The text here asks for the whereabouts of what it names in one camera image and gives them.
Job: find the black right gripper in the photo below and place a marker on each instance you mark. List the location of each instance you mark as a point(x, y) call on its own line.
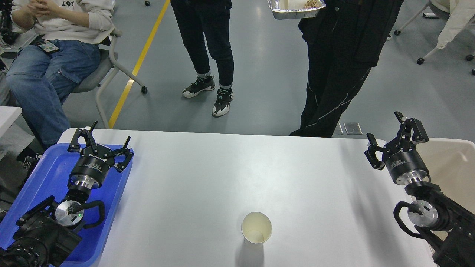
point(403, 162)

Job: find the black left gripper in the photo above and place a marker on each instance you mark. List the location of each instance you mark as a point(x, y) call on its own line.
point(96, 166)

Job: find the white paper cup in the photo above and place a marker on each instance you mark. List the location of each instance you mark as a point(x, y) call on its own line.
point(256, 228)

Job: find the aluminium foil tray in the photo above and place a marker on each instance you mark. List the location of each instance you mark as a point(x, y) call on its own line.
point(295, 9)

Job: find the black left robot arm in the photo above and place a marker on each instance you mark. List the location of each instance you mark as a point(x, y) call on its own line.
point(64, 212)

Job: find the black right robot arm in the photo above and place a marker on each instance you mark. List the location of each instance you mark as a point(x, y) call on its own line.
point(444, 224)

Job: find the right floor socket plate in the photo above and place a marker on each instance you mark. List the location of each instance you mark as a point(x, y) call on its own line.
point(353, 128)

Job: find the floor socket plate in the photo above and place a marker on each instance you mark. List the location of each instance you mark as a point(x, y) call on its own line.
point(353, 128)
point(338, 130)

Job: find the left floor socket plate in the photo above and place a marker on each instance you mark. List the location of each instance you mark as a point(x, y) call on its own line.
point(338, 130)

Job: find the beige plastic bin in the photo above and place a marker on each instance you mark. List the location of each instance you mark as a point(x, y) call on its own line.
point(451, 164)

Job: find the blue plastic tray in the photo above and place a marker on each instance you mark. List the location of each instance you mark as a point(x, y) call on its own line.
point(50, 178)

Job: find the grey office chair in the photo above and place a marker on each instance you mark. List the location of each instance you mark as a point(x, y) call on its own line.
point(105, 72)

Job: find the white side table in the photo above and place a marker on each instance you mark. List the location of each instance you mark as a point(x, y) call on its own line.
point(8, 115)

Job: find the smartphone with patterned case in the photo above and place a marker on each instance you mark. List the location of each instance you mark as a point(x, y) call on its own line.
point(47, 46)

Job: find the seated person in jeans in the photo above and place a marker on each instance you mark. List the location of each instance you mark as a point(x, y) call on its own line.
point(40, 82)

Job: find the standing person black tracksuit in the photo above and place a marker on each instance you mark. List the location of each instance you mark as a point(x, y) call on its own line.
point(344, 42)

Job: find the white chair with jacket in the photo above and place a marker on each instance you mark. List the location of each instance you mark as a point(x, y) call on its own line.
point(458, 16)

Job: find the standing person black jeans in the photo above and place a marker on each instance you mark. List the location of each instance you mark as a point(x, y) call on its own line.
point(204, 26)

